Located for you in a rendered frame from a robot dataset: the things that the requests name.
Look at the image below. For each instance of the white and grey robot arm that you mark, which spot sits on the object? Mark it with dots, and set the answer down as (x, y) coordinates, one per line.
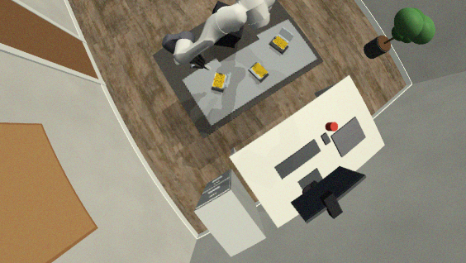
(225, 20)

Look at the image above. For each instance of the yellow perforated plate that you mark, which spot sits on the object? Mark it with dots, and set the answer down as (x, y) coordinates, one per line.
(218, 81)
(259, 70)
(280, 42)

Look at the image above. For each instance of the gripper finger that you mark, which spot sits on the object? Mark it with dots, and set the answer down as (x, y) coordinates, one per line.
(201, 59)
(199, 67)

